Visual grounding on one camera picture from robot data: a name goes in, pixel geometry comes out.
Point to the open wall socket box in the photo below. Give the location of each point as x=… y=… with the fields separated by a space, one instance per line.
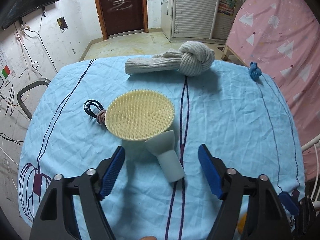
x=62 y=23

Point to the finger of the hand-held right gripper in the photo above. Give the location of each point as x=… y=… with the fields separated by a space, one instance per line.
x=288 y=202

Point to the dark brown wooden door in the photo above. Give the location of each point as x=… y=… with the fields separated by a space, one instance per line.
x=120 y=7

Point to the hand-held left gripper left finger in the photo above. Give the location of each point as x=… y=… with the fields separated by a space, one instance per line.
x=112 y=172

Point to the pale yellow round hairbrush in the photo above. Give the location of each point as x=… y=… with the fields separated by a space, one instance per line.
x=140 y=115

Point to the light blue printed cloth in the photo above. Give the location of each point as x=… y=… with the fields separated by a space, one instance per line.
x=225 y=117

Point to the beige knotted knit scarf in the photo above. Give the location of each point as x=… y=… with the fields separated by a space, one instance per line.
x=192 y=60

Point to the grey metal chair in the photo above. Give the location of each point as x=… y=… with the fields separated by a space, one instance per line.
x=23 y=100

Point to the small blue knit item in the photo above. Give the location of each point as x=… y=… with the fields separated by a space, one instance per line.
x=255 y=72

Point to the eye test wall chart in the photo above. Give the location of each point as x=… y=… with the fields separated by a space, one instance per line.
x=6 y=71

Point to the black wall television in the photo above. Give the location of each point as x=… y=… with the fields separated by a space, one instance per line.
x=30 y=0

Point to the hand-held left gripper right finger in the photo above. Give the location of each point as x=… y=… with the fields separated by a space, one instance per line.
x=210 y=170

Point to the pink tree print curtain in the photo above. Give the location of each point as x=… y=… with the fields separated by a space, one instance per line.
x=282 y=42

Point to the yellow plastic egg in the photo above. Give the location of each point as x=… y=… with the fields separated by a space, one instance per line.
x=241 y=223

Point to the white slatted wardrobe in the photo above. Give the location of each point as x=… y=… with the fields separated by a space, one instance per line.
x=192 y=10

